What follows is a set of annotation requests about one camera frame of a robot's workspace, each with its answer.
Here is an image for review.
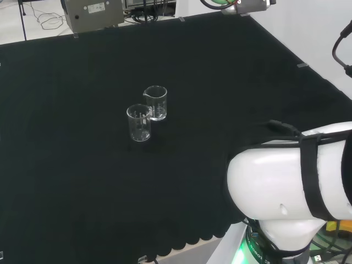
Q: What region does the black cable bundle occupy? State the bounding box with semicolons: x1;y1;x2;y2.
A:
131;10;177;23

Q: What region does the black tripod leg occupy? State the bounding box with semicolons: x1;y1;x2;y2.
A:
20;0;28;41

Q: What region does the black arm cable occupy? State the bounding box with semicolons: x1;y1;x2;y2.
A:
332;20;352;79

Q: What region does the grey metal equipment box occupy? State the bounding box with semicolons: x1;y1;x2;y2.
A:
60;0;125;31

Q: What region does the black table cloth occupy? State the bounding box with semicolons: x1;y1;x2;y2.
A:
0;11;352;264

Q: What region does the black equipment rack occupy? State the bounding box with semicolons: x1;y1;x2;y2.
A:
125;0;177;9

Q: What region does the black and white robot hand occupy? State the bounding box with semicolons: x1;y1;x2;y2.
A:
238;0;277;14

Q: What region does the clear glass beaker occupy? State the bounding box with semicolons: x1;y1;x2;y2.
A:
142;85;168;122
126;103;152;142

